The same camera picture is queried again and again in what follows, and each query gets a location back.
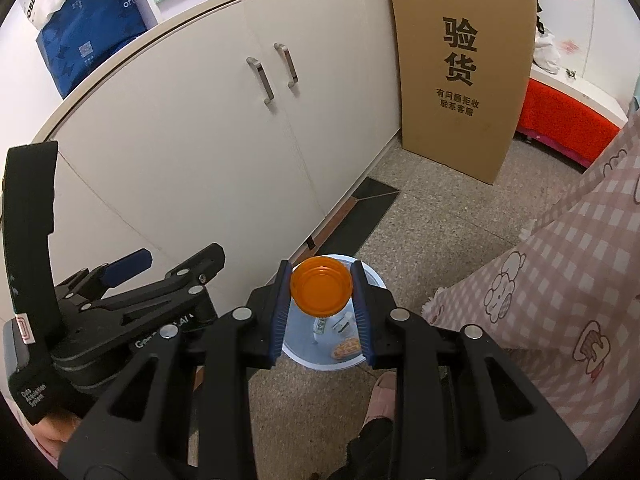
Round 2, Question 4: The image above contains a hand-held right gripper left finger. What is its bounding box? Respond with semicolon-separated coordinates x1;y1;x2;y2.
59;260;293;480

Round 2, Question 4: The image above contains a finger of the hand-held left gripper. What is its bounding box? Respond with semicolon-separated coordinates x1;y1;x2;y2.
55;248;154;311
80;243;226;333

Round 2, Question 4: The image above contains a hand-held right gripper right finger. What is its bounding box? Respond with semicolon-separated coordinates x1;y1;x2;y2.
349;260;589;480

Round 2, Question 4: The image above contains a light blue trash bin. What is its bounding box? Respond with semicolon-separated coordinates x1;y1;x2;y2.
281;254;389;372

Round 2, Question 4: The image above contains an orange plastic lid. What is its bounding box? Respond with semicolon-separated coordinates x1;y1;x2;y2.
290;256;354;317

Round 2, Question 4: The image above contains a person's left hand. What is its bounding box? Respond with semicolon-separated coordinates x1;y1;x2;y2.
31;407;82;461

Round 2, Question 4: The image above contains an orange snack packet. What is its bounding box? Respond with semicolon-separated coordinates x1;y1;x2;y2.
331;338;362;359

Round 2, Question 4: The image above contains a pink plastic slipper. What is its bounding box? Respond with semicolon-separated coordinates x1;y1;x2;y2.
364;371;398;426

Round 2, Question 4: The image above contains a person's black trouser leg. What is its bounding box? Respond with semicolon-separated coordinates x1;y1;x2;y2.
310;415;396;480

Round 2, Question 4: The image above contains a white cabinet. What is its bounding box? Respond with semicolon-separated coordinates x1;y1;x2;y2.
0;0;407;321

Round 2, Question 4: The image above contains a large cardboard box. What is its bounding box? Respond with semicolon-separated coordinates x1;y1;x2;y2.
385;0;537;185

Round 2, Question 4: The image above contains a pink checkered printed blanket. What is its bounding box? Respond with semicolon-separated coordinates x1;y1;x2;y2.
420;110;640;466

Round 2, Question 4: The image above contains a blue shopping bag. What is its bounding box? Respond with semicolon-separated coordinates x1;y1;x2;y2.
35;0;148;100

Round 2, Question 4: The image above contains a red plastic stool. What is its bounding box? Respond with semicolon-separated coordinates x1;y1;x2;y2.
516;77;628;166

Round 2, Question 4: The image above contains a white bed board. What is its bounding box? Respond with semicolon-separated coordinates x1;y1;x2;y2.
529;62;636;126

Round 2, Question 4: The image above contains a white cloth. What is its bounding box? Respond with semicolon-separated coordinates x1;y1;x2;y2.
532;25;563;73

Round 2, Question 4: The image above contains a metal cabinet handle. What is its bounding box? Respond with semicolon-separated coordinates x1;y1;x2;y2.
246;57;275;105
274;43;299;89

